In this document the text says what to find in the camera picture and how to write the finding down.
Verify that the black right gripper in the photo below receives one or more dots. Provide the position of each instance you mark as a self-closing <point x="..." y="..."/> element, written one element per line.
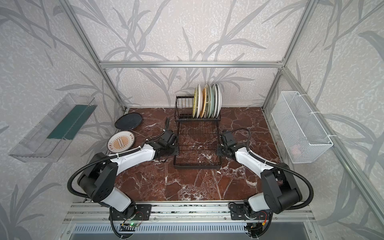
<point x="218" y="150"/>

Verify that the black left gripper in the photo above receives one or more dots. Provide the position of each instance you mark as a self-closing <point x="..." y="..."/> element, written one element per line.
<point x="176" y="150"/>

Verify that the black wire dish rack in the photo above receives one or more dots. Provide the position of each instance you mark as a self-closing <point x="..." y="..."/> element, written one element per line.
<point x="197" y="138"/>

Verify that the white plate orange sunburst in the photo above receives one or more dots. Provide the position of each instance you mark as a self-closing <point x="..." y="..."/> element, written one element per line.
<point x="216" y="101"/>
<point x="121" y="142"/>

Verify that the black round plate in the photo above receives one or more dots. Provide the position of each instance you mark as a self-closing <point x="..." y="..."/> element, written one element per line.
<point x="129" y="121"/>

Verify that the cream plate with floral sprigs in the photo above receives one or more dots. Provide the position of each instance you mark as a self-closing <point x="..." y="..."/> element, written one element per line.
<point x="207" y="105"/>

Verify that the orange woven round plate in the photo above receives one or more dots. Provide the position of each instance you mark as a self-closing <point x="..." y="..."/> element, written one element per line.
<point x="204" y="102"/>

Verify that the white plate green text rim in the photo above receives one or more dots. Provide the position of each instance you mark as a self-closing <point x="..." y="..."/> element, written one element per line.
<point x="219" y="101"/>

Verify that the mint green flower plate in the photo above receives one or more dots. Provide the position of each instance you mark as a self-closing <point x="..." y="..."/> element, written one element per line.
<point x="212" y="101"/>

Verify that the white plate green clover emblem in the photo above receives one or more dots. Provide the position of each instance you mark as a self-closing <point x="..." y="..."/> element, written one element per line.
<point x="199" y="101"/>

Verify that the yellow woven round plate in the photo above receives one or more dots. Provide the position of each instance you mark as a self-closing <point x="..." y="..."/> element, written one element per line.
<point x="195" y="100"/>

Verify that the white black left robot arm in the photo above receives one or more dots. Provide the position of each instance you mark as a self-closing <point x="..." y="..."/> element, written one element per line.
<point x="96" y="180"/>

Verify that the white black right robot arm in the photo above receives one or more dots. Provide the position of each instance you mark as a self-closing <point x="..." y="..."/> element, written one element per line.
<point x="282" y="188"/>

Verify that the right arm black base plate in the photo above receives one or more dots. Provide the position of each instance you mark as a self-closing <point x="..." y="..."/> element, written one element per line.
<point x="243" y="211"/>

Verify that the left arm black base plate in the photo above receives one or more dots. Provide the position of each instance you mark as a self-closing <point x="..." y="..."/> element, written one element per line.
<point x="133" y="212"/>

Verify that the white wire mesh basket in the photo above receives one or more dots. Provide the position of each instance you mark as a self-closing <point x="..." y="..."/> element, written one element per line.
<point x="303" y="136"/>

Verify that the aluminium frame rail base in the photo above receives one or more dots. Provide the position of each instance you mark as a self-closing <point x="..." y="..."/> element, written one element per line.
<point x="179" y="212"/>

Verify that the clear plastic wall bin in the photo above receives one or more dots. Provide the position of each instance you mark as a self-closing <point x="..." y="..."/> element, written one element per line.
<point x="51" y="137"/>

